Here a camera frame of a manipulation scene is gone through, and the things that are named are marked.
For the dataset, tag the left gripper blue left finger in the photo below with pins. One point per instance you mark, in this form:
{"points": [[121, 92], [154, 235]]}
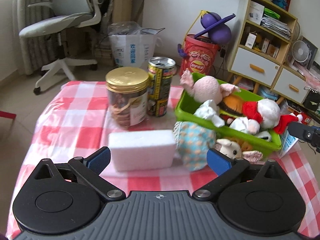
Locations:
{"points": [[88, 170]]}

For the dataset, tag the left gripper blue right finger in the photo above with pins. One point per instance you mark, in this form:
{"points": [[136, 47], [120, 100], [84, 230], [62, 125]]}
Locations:
{"points": [[228, 171]]}

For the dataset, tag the white bunny plush blue dress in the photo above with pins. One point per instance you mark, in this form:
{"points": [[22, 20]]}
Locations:
{"points": [[194, 141]]}

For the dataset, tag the white sponge block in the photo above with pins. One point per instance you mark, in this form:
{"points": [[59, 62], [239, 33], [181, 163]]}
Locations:
{"points": [[142, 150]]}

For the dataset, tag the santa hat white plush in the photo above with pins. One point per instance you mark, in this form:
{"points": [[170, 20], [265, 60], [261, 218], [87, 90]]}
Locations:
{"points": [[263, 115]]}

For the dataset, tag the white stuffed glove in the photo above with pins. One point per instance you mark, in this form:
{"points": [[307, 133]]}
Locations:
{"points": [[211, 112]]}

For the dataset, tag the hamburger plush toy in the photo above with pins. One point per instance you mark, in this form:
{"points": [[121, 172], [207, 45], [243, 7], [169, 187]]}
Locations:
{"points": [[232, 105]]}

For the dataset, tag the pink pig plush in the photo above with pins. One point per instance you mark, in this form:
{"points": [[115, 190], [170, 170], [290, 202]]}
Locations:
{"points": [[206, 88]]}

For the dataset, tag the blue white milk carton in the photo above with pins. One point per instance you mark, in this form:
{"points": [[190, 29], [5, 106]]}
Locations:
{"points": [[287, 142]]}

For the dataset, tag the green plastic bin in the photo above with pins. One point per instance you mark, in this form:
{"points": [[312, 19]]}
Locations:
{"points": [[187, 106]]}

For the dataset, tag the low wooden drawer cabinet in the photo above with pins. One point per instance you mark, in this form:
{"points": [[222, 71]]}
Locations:
{"points": [[290, 85]]}

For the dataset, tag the clear storage box blue lid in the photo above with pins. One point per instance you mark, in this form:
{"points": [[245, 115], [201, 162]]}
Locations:
{"points": [[266, 93]]}

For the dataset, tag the white desk fan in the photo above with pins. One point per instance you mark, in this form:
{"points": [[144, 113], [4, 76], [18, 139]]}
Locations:
{"points": [[299, 52]]}

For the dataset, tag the black framed picture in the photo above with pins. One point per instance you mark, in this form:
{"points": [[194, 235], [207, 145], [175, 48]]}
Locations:
{"points": [[312, 52]]}

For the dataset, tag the gold lid cookie jar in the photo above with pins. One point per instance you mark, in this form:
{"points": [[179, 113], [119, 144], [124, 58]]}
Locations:
{"points": [[127, 89]]}

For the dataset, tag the stack of magazines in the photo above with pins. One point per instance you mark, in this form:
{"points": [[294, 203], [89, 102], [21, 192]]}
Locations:
{"points": [[276, 26]]}

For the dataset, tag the tall wooden shelf cabinet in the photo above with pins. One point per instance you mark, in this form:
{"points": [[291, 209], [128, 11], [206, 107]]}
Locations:
{"points": [[256, 53]]}

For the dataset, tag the red chips bucket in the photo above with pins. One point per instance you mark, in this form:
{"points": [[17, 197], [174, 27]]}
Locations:
{"points": [[198, 54]]}

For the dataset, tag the yellow black drink can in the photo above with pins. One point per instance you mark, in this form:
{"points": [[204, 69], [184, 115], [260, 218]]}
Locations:
{"points": [[161, 71]]}

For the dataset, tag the white paper shopping bag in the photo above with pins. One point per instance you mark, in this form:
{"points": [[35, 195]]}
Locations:
{"points": [[131, 44]]}

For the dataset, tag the white product box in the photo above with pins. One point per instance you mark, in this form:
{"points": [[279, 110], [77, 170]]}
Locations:
{"points": [[255, 12]]}

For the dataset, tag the purple jumping ball toy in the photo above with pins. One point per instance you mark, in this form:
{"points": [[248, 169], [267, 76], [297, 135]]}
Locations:
{"points": [[215, 26]]}

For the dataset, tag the grey office chair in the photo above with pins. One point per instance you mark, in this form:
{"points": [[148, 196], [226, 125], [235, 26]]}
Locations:
{"points": [[68, 14]]}

